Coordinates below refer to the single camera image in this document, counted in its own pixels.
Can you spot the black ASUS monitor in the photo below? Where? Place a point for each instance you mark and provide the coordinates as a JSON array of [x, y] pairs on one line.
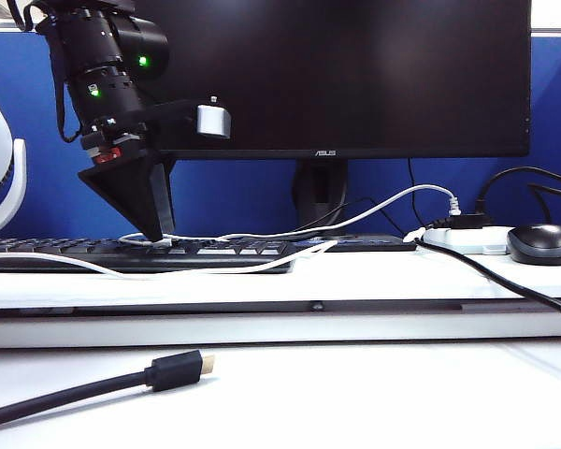
[[355, 70]]

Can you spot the black monitor stand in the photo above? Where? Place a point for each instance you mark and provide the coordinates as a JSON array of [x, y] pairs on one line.
[[320, 215]]

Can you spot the white desk fan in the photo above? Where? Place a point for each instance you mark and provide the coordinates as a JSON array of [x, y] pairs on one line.
[[2, 154]]

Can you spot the black computer mouse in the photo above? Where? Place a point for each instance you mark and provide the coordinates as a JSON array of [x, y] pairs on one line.
[[542, 245]]

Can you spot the black keyboard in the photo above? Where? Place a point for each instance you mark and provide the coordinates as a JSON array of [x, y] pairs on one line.
[[191, 264]]

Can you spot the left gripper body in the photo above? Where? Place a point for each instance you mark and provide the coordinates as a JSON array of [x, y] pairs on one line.
[[117, 142]]

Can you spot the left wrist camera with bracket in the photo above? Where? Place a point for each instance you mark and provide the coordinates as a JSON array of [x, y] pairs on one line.
[[212, 119]]

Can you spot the black power adapter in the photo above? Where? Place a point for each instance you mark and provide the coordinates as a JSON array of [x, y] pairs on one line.
[[467, 221]]

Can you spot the blue office partition panel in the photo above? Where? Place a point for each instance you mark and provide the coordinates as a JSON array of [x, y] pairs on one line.
[[238, 196]]

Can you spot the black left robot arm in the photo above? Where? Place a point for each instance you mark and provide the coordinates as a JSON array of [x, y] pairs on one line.
[[98, 56]]

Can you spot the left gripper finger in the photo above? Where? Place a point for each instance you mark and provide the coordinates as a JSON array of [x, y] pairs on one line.
[[131, 192], [166, 196]]

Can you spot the white power strip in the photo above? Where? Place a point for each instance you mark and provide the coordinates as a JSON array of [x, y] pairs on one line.
[[472, 241]]

